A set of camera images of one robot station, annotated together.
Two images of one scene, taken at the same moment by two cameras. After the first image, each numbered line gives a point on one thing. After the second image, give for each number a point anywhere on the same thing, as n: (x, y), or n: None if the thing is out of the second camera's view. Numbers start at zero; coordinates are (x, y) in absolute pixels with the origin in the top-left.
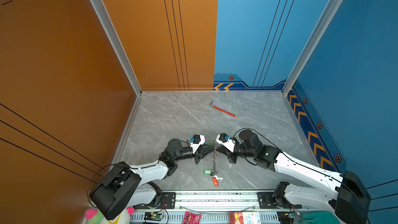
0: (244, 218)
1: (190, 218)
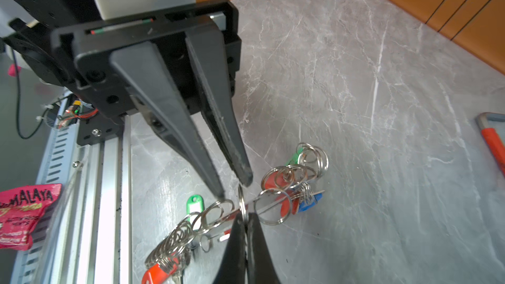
0: None
1: (20, 209)
